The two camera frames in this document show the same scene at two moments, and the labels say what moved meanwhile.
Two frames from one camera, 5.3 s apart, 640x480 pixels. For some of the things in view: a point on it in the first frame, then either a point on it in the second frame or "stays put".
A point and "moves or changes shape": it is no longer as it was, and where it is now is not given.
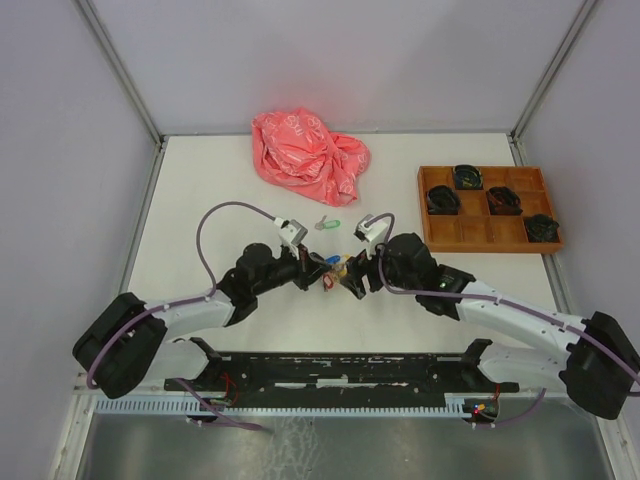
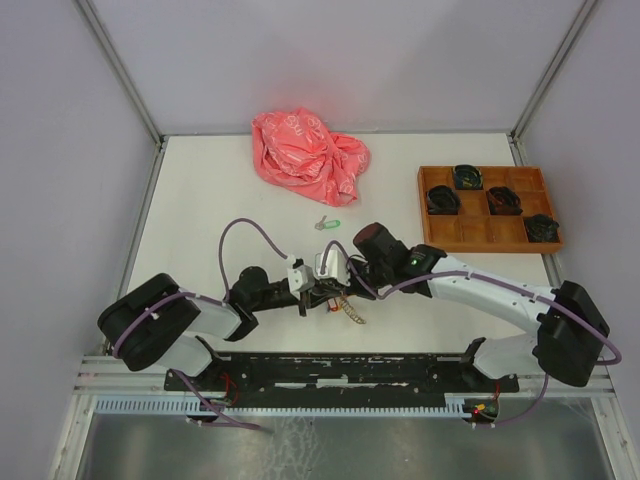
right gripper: (357, 268) stays put
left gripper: (310, 269) -> (315, 295)
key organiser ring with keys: (338, 268) moves or changes shape
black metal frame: (341, 379) stays put
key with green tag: (328, 224) stays put
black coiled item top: (467, 177) stays put
